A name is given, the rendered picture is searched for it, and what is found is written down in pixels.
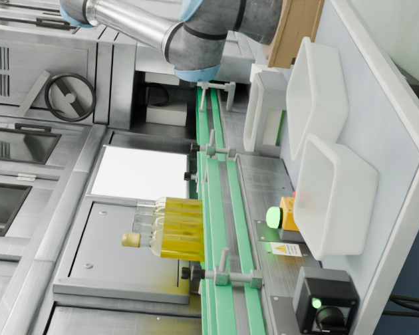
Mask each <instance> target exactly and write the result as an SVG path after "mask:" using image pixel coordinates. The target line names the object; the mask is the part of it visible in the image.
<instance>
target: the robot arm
mask: <svg viewBox="0 0 419 335"><path fill-rule="evenodd" d="M59 4H60V12H61V15H62V17H63V19H64V20H66V21H67V22H69V23H70V24H72V25H75V26H80V27H82V28H93V27H95V26H100V25H105V26H107V27H109V28H111V29H114V30H115V31H118V32H119V33H122V34H123V35H126V36H127V37H130V38H131V39H134V40H135V41H138V42H140V43H142V44H144V45H146V46H148V47H150V48H152V49H154V50H156V51H158V52H160V53H162V54H164V58H165V60H166V61H167V62H168V63H170V64H172V65H174V66H175V67H174V74H175V75H176V76H177V77H178V78H181V79H182V80H187V81H190V82H207V81H209V80H212V79H214V78H215V77H216V76H217V74H218V70H219V67H220V66H221V59H222V55H223V50H224V47H225V42H226V39H227V34H228V31H235V32H238V33H242V34H244V35H245V36H247V37H249V38H250V39H253V40H254V41H256V42H258V43H260V44H263V45H270V44H271V42H272V40H273V38H274V36H275V33H276V30H277V27H278V24H279V20H280V16H281V10H282V5H283V0H183V1H182V6H181V9H180V14H179V20H180V21H181V22H180V23H178V24H175V23H173V22H170V21H168V20H166V19H164V18H161V17H159V16H157V15H155V14H153V13H151V12H149V11H146V10H144V9H142V8H140V7H137V6H135V5H133V4H131V3H129V2H127V1H125V0H59Z"/></svg>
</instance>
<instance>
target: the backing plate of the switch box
mask: <svg viewBox="0 0 419 335"><path fill-rule="evenodd" d="M270 300H271V306H272V310H273V316H274V319H275V325H276V329H277V335H314V334H301V333H300V331H299V327H298V324H297V319H296V316H295V311H294V308H293V297H286V296H271V295H270Z"/></svg>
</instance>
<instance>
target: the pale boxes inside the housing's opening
mask: <svg viewBox="0 0 419 335"><path fill-rule="evenodd" d="M145 82H155V83H161V84H172V85H179V82H180V78H178V77H177V76H175V75H169V74H158V73H152V72H146V73H145ZM163 101H165V98H162V97H157V96H150V97H149V101H148V106H147V112H146V122H149V123H156V124H167V125H173V126H186V116H187V100H180V99H173V98H169V101H168V103H167V104H166V105H164V106H153V105H151V104H159V103H161V102H163Z"/></svg>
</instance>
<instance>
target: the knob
mask: <svg viewBox="0 0 419 335"><path fill-rule="evenodd" d="M315 322H316V324H317V326H318V327H319V330H320V332H322V333H323V334H324V335H337V334H346V333H347V328H346V326H345V322H344V316H343V313H342V311H341V310H340V309H339V308H337V307H334V306H328V307H324V308H322V309H320V311H318V313H317V314H316V316H315Z"/></svg>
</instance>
